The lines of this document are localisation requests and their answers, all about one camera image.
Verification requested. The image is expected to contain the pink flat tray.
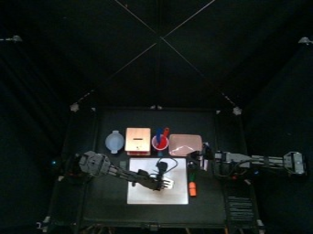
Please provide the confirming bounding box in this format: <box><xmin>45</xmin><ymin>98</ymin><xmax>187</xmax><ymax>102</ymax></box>
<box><xmin>167</xmin><ymin>133</ymin><xmax>204</xmax><ymax>157</ymax></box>

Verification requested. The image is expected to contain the white text label sticker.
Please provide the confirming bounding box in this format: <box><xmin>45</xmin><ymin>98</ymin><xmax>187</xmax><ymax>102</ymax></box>
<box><xmin>226</xmin><ymin>196</ymin><xmax>254</xmax><ymax>222</ymax></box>

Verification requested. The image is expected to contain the toy carrot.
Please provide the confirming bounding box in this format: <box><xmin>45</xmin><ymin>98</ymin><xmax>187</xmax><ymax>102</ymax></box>
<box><xmin>187</xmin><ymin>172</ymin><xmax>198</xmax><ymax>197</ymax></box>

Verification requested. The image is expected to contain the thin diagonal brace wire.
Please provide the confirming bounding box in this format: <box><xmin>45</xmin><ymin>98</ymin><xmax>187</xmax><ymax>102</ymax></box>
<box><xmin>73</xmin><ymin>0</ymin><xmax>216</xmax><ymax>107</ymax></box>
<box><xmin>112</xmin><ymin>0</ymin><xmax>238</xmax><ymax>108</ymax></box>

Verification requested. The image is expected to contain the red plastic cup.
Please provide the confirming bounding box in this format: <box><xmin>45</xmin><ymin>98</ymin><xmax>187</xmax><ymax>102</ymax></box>
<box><xmin>149</xmin><ymin>134</ymin><xmax>169</xmax><ymax>151</ymax></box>

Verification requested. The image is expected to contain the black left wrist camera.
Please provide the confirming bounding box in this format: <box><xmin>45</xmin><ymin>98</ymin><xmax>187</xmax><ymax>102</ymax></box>
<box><xmin>155</xmin><ymin>161</ymin><xmax>168</xmax><ymax>175</ymax></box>

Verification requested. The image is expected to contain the wooden box with red front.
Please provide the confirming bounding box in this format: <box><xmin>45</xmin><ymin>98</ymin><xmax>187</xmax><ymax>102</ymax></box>
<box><xmin>123</xmin><ymin>127</ymin><xmax>151</xmax><ymax>156</ymax></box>

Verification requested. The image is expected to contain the white cutting board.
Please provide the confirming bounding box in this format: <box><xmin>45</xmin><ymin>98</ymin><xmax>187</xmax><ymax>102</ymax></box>
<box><xmin>125</xmin><ymin>156</ymin><xmax>189</xmax><ymax>205</ymax></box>

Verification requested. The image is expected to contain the black camera cable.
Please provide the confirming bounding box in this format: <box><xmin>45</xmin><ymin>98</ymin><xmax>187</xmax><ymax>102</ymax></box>
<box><xmin>163</xmin><ymin>156</ymin><xmax>179</xmax><ymax>176</ymax></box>

